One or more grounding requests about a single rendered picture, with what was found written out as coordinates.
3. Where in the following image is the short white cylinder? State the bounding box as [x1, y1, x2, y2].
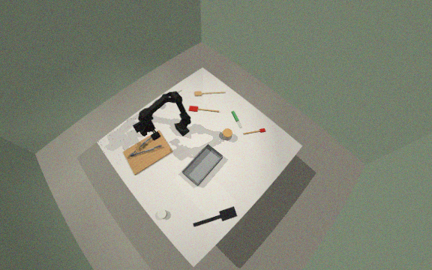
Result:
[157, 209, 167, 219]

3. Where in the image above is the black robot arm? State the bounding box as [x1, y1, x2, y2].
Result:
[133, 91, 191, 137]

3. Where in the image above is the wooden cutting board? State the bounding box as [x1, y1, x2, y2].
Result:
[123, 130, 173, 175]

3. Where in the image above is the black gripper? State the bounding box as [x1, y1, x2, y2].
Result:
[146, 123, 161, 141]

